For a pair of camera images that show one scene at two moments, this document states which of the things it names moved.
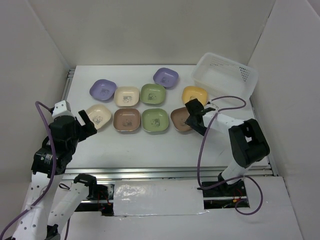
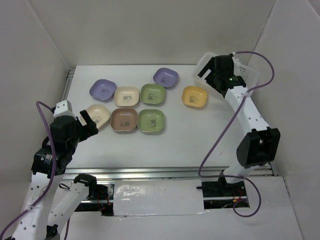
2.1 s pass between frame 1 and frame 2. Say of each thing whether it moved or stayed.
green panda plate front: moved
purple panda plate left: stayed
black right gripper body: moved
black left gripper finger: stayed
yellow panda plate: stayed
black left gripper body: stayed
